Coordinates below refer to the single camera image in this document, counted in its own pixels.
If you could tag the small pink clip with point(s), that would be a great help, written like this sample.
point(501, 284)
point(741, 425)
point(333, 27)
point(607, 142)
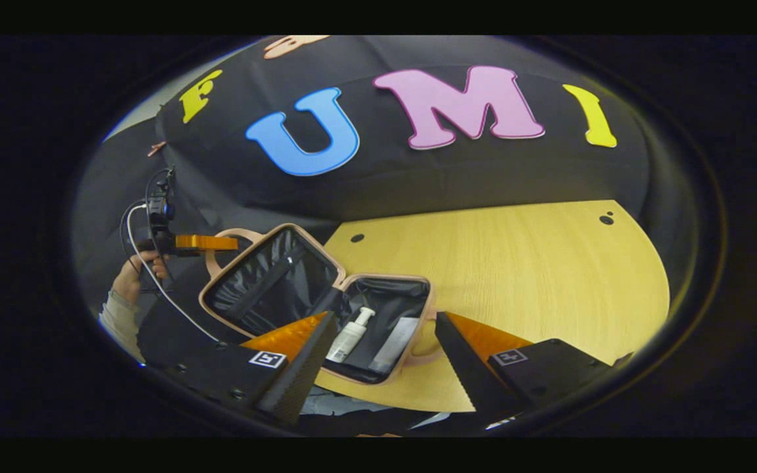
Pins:
point(156, 148)

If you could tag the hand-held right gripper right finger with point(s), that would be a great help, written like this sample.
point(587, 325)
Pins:
point(477, 381)

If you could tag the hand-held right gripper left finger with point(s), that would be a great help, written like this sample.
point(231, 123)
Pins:
point(299, 381)

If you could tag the white squeeze tube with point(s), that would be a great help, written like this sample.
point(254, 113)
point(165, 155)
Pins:
point(395, 345)

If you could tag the black backdrop cloth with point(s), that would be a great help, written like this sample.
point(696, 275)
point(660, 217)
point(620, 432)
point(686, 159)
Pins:
point(385, 177)

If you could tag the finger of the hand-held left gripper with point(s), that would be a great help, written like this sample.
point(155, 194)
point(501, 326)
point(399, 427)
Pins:
point(207, 242)

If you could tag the white pump bottle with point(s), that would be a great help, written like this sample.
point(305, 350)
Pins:
point(347, 341)

